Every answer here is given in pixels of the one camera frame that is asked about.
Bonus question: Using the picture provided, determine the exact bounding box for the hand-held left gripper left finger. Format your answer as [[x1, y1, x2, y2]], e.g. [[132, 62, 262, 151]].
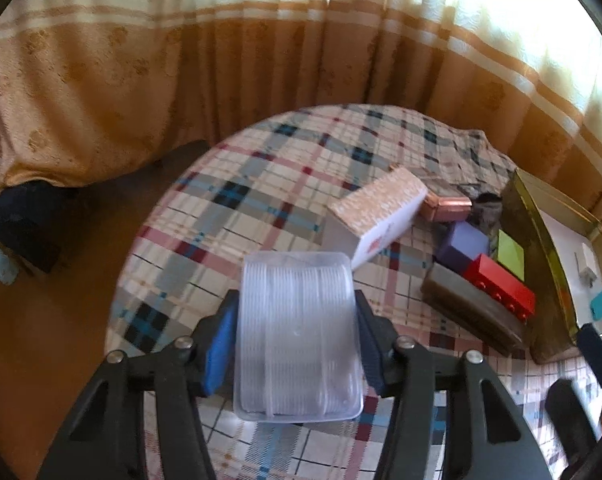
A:
[[36, 287, 242, 480]]

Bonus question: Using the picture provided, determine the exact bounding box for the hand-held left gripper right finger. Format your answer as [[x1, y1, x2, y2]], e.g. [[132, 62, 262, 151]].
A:
[[353, 290, 554, 480]]

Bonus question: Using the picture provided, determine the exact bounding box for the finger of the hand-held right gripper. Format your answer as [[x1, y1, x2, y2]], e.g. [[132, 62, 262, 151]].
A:
[[578, 322, 602, 396], [546, 377, 602, 466]]

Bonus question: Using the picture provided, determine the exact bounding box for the clear plastic container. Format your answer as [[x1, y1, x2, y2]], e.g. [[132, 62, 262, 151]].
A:
[[233, 252, 366, 423]]

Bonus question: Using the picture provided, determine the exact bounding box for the dark brown box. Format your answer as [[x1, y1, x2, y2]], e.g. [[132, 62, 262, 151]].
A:
[[421, 263, 529, 356]]

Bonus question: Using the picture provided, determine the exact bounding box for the red block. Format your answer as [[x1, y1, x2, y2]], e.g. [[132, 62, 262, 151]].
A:
[[463, 253, 536, 322]]

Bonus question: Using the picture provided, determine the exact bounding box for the purple block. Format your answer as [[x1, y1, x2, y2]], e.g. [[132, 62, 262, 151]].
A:
[[435, 221, 490, 275]]

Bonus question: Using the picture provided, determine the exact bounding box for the white pink patterned box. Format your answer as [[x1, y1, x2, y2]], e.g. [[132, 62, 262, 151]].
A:
[[326, 166, 429, 267]]

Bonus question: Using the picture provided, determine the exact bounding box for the gold tin tray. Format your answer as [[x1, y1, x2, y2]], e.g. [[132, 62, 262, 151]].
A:
[[498, 167, 602, 363]]

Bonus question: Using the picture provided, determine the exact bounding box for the copper pink tin box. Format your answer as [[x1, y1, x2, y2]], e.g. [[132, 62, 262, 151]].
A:
[[418, 192, 474, 222]]

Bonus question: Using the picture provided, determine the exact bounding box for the small white box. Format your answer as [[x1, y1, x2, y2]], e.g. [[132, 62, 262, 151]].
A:
[[576, 242, 602, 288]]

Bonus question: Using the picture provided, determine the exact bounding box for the green block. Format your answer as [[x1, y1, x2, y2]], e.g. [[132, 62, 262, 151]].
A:
[[496, 229, 526, 281]]

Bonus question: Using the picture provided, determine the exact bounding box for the plaid tablecloth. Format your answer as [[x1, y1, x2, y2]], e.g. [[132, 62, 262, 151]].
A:
[[104, 104, 602, 480]]

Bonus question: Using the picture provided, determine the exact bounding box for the dark furniture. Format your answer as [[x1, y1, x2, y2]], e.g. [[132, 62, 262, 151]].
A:
[[0, 140, 212, 276]]

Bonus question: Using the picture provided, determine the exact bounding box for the cream and orange curtain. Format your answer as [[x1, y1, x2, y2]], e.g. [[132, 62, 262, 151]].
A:
[[0, 0, 602, 241]]

